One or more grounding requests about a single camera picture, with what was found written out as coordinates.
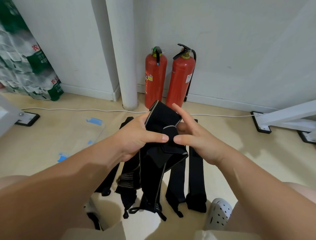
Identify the person's left hand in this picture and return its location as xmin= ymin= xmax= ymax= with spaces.
xmin=116 ymin=111 xmax=170 ymax=163

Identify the person's right hand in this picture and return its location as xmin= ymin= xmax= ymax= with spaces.
xmin=171 ymin=103 xmax=231 ymax=166

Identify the black strap with grey trim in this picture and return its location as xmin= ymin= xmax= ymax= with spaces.
xmin=128 ymin=100 xmax=189 ymax=222

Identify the person's right forearm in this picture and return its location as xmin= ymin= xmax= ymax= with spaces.
xmin=215 ymin=148 xmax=316 ymax=240

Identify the person's left forearm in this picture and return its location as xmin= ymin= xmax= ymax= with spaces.
xmin=0 ymin=135 xmax=124 ymax=240

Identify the red fire extinguisher green top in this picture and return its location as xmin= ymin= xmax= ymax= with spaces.
xmin=144 ymin=46 xmax=168 ymax=110

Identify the white clog shoe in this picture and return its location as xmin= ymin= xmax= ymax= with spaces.
xmin=203 ymin=198 xmax=233 ymax=232

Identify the white round pipe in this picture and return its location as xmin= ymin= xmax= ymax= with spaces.
xmin=106 ymin=0 xmax=138 ymax=111

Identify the green wrapped bottle pack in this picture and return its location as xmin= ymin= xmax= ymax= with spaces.
xmin=0 ymin=0 xmax=64 ymax=102

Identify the red fire extinguisher black hose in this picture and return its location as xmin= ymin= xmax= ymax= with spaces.
xmin=165 ymin=44 xmax=197 ymax=109

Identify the white cable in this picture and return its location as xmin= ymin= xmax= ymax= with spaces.
xmin=21 ymin=107 xmax=260 ymax=118

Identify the white table frame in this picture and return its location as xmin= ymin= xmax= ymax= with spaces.
xmin=0 ymin=95 xmax=40 ymax=138
xmin=250 ymin=99 xmax=316 ymax=145

